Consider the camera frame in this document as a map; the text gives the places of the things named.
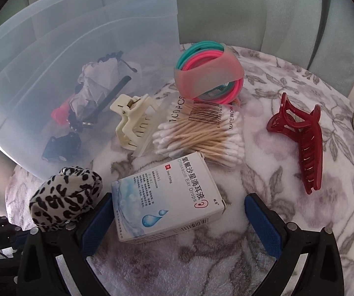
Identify floral blanket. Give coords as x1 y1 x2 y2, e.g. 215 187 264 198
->
6 43 354 296

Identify leopard print scrunchie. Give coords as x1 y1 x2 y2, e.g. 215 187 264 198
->
30 166 103 233

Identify pink and teal hair ties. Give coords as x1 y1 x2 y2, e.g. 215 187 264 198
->
174 41 245 105

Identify clear plastic container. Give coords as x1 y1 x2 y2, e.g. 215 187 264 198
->
0 0 180 173

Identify pink hair roller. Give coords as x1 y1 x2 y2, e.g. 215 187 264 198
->
51 97 73 125

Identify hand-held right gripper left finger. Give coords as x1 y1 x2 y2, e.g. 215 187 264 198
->
18 193 123 296

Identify cotton swab pack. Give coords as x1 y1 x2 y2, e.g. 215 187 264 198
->
134 97 246 167

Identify red hair claw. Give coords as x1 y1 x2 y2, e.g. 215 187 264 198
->
266 92 323 195

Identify cream hair claw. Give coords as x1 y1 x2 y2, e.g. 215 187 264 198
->
110 94 159 150

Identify white and blue medicine box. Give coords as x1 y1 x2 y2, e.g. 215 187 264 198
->
112 152 227 243

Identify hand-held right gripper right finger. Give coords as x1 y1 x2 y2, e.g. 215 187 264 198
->
245 193 345 296

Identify white paper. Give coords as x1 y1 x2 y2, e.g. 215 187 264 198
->
72 60 125 118

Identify black headband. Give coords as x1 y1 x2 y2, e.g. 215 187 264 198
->
69 51 137 128

